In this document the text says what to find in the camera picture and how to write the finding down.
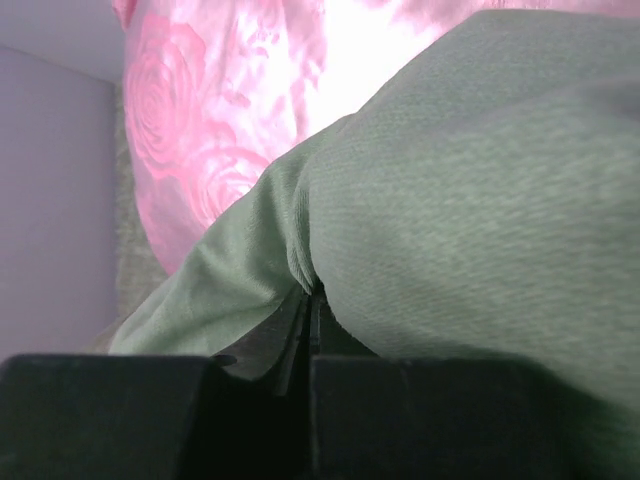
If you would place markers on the pink rose satin pillow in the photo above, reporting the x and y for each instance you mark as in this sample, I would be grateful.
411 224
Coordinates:
216 91

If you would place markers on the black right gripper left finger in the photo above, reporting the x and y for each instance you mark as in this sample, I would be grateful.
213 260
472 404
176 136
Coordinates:
240 414

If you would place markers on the green beige patchwork pillowcase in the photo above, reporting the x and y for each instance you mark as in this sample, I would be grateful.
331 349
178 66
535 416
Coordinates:
484 201

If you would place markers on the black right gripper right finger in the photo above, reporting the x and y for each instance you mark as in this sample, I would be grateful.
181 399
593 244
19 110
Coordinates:
488 417

